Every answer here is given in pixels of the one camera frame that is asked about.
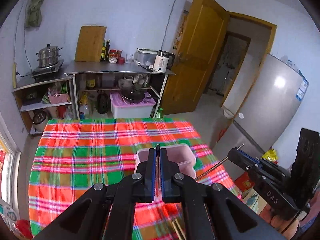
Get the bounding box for chopstick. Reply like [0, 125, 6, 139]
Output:
[195, 156, 228, 181]
[155, 144, 161, 198]

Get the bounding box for steel kitchen work table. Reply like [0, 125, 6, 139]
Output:
[64, 61, 175, 114]

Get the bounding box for person's right hand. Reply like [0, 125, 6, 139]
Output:
[259, 204, 299, 239]

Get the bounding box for red gift box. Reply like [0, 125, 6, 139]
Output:
[234, 172, 254, 193]

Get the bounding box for yellow snack bag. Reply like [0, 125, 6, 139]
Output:
[261, 147, 278, 164]

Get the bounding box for wooden chopsticks on table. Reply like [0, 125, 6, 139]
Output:
[171, 218, 186, 240]

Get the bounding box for pink plastic utensil caddy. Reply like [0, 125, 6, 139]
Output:
[135, 144, 196, 179]

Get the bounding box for plaid red green tablecloth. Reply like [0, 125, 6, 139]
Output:
[28, 118, 239, 235]

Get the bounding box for silver refrigerator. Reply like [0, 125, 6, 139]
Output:
[213, 54, 309, 160]

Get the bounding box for white purple storage box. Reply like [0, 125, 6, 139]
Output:
[110, 92, 156, 119]

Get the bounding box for dark glass jug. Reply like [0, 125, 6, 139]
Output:
[97, 92, 108, 114]

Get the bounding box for yellow wooden door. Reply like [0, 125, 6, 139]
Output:
[161, 0, 230, 115]

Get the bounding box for pink plastic basket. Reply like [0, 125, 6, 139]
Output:
[47, 88, 69, 104]

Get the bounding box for wooden side shelf unit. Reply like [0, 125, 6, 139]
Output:
[12, 73, 79, 136]

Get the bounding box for black wok pan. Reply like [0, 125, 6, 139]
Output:
[121, 89, 145, 103]

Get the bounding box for white electric kettle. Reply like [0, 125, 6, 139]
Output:
[153, 50, 175, 73]

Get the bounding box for red lidded jar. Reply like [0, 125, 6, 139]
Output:
[108, 51, 118, 63]

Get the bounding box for stainless steel steamer pot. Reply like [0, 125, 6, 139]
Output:
[35, 43, 62, 68]

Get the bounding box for wooden cutting board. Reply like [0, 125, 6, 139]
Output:
[74, 25, 107, 62]

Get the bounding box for dark oil bottle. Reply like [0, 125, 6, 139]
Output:
[104, 40, 110, 61]

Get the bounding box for green hanging cloth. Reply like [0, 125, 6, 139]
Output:
[24, 0, 44, 29]

